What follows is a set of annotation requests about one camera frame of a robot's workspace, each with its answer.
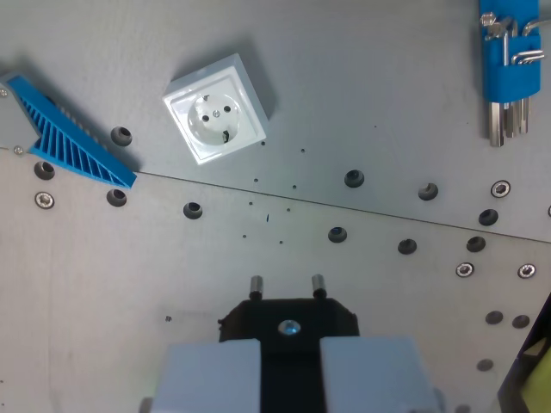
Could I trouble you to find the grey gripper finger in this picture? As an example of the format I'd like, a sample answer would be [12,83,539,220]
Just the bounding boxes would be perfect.
[140,339,262,413]
[319,336,449,413]

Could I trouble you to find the black two-pin plug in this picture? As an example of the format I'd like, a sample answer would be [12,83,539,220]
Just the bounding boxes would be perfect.
[217,274,361,413]

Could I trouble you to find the black and yellow box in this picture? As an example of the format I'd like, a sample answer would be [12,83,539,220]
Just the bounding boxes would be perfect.
[497,292,551,413]

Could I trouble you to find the blue ribbed plastic wedge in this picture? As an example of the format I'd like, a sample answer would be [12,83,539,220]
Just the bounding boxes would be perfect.
[7,75,139,190]

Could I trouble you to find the largest silver hex key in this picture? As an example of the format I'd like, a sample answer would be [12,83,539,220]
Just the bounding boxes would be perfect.
[481,12,507,149]

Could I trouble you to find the medium silver hex key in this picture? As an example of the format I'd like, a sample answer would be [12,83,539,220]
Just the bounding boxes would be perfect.
[503,15,519,139]

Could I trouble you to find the slim silver hex key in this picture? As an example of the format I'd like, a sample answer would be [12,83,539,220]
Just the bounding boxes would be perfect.
[516,96,531,136]

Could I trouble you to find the blue hex key holder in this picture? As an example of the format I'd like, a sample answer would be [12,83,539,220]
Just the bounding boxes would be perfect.
[479,0,542,104]

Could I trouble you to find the small bent hex key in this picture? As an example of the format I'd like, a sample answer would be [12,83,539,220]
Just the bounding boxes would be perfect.
[511,49,545,66]
[522,17,551,39]

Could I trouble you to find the white wall socket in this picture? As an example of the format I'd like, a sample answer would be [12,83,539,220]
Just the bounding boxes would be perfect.
[162,52,277,167]

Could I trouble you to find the grey metal bracket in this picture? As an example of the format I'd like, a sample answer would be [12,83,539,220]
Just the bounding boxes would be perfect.
[0,71,43,152]

